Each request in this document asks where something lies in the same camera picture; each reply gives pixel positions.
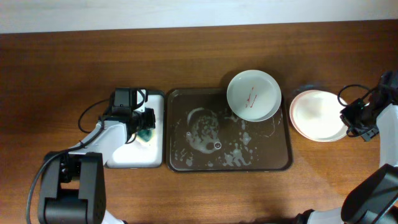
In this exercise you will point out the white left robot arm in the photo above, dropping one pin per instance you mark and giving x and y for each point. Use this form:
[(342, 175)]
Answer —
[(71, 181)]

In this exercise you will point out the white soapy tray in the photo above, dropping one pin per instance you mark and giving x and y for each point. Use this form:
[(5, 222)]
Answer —
[(144, 155)]

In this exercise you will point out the cream plate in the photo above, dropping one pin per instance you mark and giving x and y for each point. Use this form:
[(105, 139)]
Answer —
[(332, 128)]

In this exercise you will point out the green yellow sponge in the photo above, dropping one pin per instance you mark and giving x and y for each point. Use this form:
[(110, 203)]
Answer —
[(145, 135)]

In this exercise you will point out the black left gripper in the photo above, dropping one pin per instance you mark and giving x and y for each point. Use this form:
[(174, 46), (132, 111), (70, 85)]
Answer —
[(148, 119)]

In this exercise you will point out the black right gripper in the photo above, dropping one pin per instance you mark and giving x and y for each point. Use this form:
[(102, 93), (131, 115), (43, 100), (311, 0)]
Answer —
[(354, 116)]

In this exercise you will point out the pale green plate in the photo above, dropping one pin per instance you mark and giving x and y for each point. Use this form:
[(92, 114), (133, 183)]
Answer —
[(254, 95)]

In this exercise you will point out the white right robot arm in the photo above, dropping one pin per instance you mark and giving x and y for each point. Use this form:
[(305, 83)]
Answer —
[(374, 200)]

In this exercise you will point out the dark brown tray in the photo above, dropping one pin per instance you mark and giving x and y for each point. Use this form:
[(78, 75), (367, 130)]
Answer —
[(204, 135)]

